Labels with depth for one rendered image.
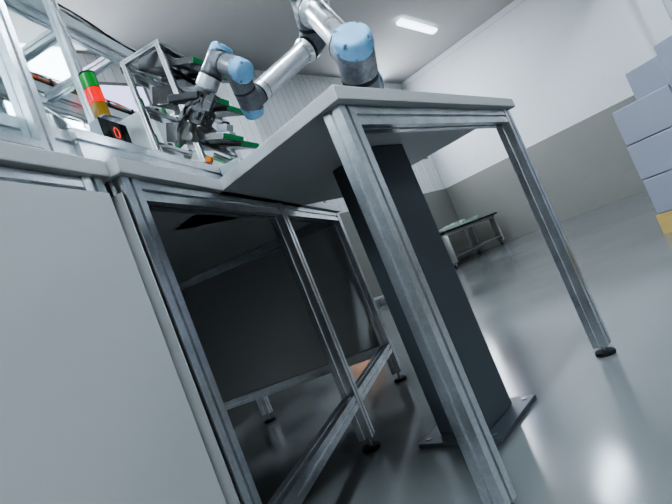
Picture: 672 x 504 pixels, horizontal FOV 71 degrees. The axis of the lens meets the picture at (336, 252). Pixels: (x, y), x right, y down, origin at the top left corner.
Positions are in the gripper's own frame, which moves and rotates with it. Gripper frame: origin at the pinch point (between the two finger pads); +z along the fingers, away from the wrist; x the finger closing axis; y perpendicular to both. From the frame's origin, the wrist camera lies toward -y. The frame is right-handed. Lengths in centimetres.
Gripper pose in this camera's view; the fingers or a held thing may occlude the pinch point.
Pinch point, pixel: (178, 143)
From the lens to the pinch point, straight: 174.2
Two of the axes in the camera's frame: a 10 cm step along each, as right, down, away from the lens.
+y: 8.7, 4.4, -2.2
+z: -4.1, 9.0, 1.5
